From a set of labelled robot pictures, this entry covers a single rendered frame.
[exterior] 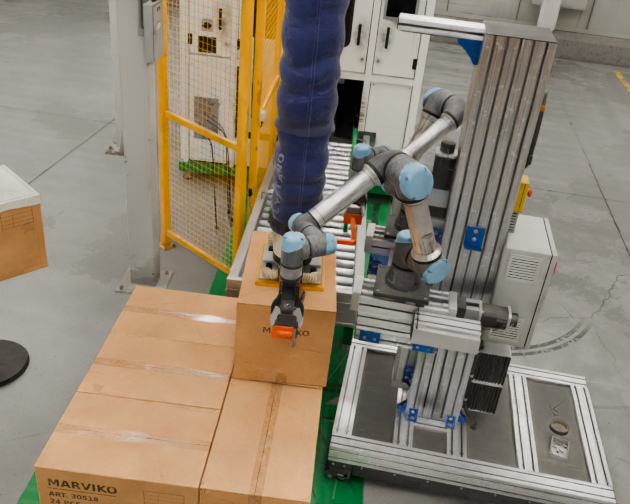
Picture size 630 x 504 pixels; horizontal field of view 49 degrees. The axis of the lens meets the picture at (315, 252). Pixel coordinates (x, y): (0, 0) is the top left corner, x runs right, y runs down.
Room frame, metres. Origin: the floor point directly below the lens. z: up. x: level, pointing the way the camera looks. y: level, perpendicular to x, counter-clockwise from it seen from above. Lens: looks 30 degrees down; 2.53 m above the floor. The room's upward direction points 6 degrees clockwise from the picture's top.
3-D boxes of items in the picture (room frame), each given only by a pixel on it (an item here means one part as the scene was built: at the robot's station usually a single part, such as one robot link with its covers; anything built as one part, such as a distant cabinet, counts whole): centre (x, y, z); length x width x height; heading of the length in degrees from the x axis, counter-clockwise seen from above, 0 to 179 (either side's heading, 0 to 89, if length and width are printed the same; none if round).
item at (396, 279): (2.39, -0.37, 1.09); 0.15 x 0.15 x 0.10
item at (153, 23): (3.70, 0.97, 1.62); 0.20 x 0.05 x 0.30; 178
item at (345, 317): (2.93, 0.08, 0.47); 0.70 x 0.03 x 0.15; 88
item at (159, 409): (2.27, 0.40, 0.34); 1.20 x 1.00 x 0.40; 178
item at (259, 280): (2.56, 0.19, 0.97); 0.34 x 0.10 x 0.05; 2
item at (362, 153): (2.84, -0.16, 1.38); 0.09 x 0.08 x 0.11; 127
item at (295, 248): (1.98, 0.07, 1.37); 0.09 x 0.08 x 0.11; 120
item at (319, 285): (2.56, 0.00, 0.97); 0.34 x 0.10 x 0.05; 2
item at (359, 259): (4.09, -0.28, 0.50); 2.31 x 0.05 x 0.19; 178
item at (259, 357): (2.56, 0.10, 0.75); 0.60 x 0.40 x 0.40; 2
